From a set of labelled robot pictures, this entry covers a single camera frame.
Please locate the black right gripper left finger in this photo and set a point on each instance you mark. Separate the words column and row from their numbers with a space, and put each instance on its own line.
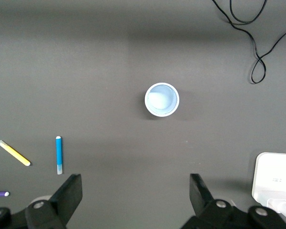
column 62, row 198

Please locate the white power adapter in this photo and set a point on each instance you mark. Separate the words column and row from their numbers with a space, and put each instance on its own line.
column 271, row 176

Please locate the light blue cup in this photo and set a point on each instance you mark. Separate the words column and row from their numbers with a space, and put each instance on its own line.
column 162, row 99

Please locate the blue marker with clear cap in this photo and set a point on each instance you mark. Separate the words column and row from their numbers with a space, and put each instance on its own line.
column 58, row 152

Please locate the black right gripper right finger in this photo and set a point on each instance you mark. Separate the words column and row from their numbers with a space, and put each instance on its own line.
column 202, row 202

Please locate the gray table mat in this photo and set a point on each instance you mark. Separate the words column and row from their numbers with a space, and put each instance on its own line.
column 109, row 59

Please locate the yellow marker with clear cap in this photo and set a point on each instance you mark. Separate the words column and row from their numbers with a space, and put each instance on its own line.
column 14, row 153

